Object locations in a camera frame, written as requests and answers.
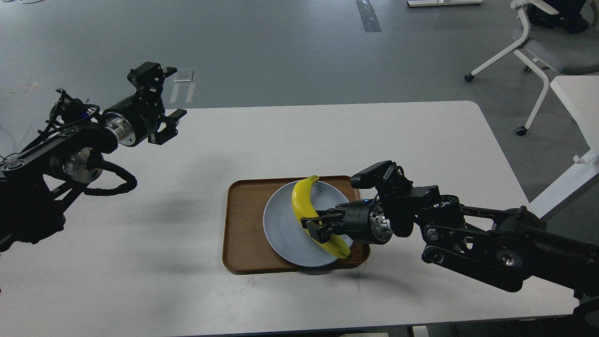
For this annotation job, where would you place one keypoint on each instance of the brown wooden tray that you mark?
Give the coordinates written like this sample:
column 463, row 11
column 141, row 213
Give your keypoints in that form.
column 245, row 246

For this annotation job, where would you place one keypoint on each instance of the white side table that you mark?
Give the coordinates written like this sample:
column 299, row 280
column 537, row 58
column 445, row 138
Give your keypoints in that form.
column 564, row 165

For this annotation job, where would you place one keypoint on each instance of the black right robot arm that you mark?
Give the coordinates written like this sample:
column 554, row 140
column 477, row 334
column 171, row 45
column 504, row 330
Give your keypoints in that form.
column 499, row 248

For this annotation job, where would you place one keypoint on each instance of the light blue plate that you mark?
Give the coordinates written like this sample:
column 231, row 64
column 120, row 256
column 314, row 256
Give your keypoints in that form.
column 286, row 235

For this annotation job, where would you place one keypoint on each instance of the white office chair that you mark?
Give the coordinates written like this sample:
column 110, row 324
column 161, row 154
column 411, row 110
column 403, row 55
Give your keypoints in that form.
column 567, row 54

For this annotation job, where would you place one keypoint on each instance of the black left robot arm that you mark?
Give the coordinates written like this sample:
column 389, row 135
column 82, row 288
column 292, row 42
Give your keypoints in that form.
column 39, row 183

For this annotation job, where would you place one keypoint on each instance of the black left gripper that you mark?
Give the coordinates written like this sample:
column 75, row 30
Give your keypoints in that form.
column 138, row 116

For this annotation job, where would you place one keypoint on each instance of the yellow banana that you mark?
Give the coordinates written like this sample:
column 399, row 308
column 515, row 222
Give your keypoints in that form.
column 303, row 208

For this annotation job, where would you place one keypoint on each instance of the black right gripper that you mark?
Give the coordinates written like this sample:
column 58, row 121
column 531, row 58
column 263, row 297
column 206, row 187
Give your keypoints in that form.
column 362, row 220

